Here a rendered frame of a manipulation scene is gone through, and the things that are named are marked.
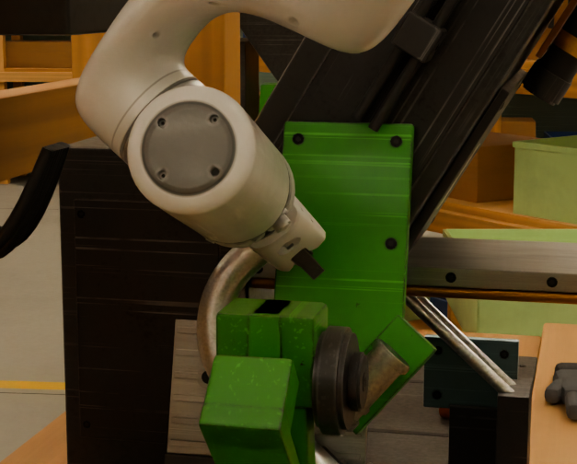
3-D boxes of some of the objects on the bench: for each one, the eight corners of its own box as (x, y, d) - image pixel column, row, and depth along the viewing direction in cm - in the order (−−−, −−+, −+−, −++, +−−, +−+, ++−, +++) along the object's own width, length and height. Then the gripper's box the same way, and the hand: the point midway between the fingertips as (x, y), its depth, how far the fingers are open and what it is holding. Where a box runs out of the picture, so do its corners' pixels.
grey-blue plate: (515, 469, 138) (519, 338, 136) (513, 476, 136) (518, 342, 134) (423, 462, 140) (426, 332, 138) (421, 469, 138) (423, 337, 136)
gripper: (132, 145, 101) (191, 190, 119) (271, 307, 97) (311, 328, 115) (206, 79, 101) (254, 133, 119) (349, 238, 97) (376, 270, 115)
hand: (278, 226), depth 115 cm, fingers closed on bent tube, 3 cm apart
